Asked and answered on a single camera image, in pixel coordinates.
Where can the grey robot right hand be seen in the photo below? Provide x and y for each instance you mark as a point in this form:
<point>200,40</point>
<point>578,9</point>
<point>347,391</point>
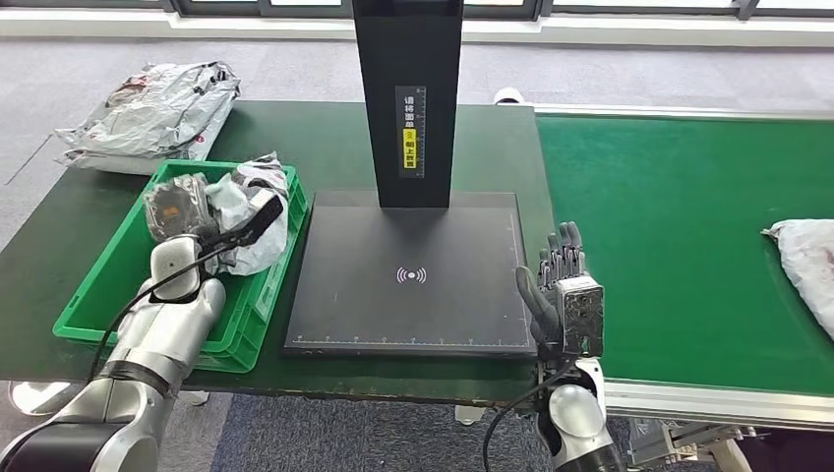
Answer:
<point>541,306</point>

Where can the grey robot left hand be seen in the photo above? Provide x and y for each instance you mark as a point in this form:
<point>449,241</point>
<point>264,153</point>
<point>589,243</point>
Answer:
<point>176,208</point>

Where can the white parcel bag red dot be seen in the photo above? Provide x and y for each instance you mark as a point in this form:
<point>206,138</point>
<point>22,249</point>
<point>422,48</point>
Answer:
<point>257,257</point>

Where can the grey parcel bag faded print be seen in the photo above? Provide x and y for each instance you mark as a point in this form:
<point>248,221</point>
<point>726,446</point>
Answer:
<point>808,260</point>

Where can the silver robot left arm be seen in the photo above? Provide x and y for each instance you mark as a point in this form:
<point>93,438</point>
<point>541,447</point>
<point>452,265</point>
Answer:
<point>150,339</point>

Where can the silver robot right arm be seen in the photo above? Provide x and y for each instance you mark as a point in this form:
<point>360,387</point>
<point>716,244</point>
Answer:
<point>576,417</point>

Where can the crumpled grey parcel bag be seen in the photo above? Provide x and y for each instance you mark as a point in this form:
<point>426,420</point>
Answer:
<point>156,111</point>
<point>124,164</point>

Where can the black inbound scanner machine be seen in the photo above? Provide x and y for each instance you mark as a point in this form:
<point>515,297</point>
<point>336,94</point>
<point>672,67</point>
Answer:
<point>456,293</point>

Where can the green conveyor belt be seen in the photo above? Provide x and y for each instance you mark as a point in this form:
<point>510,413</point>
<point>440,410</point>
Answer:
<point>651,228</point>

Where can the white conveyor roller end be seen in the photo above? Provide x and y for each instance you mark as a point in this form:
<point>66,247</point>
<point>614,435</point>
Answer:
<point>508,96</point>

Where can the green plastic crate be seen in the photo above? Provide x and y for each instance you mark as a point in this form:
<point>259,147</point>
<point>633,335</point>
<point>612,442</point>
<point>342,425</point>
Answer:
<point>114,254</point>

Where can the white table foot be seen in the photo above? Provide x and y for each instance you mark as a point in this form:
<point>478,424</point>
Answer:
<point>468,415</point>
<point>199,397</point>

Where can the dark green table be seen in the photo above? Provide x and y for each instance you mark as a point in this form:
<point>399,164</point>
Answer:
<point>313,143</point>

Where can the black yellow label sticker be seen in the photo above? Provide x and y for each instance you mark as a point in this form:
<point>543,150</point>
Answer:
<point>409,150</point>

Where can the chrome round base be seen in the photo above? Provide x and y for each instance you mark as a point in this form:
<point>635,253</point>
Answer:
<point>36,397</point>

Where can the white window sill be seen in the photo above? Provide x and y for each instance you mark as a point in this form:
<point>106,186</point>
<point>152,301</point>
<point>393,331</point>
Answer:
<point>586,31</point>

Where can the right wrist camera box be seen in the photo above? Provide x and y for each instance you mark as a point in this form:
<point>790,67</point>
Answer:
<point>580,316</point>

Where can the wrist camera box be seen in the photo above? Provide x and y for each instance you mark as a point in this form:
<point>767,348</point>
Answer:
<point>580,316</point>
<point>260,218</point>

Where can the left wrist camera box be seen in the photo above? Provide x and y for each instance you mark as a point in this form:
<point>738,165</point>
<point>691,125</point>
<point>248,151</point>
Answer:
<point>260,218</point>

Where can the metal conveyor bracket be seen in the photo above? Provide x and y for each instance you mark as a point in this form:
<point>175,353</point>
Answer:
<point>684,443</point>

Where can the aluminium conveyor frame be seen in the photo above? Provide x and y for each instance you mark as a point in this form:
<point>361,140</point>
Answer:
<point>717,404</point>

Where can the dark window frame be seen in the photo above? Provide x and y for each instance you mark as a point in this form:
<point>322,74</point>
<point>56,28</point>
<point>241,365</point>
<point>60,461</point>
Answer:
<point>221,8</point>

